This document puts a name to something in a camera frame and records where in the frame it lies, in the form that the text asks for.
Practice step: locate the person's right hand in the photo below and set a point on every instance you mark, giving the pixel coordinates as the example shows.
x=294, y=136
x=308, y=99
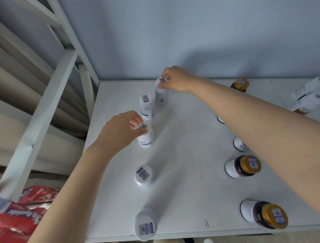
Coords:
x=180, y=78

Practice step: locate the person's left hand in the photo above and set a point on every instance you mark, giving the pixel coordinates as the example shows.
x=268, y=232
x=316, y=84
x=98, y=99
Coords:
x=117, y=135

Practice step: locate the white metal shelf rack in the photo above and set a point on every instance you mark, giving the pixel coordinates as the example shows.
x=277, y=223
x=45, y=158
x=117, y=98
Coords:
x=187, y=150

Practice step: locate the white bottle brown label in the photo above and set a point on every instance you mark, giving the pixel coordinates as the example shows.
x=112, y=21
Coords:
x=307, y=87
x=306, y=104

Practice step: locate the person's right forearm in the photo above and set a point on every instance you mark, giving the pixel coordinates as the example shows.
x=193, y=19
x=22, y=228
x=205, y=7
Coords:
x=262, y=130

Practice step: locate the person's left forearm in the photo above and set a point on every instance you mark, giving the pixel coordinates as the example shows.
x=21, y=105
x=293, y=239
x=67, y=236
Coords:
x=72, y=195

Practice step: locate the bunch of red snack strips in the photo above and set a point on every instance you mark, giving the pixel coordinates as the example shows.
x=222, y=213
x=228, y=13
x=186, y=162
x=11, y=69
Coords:
x=22, y=215

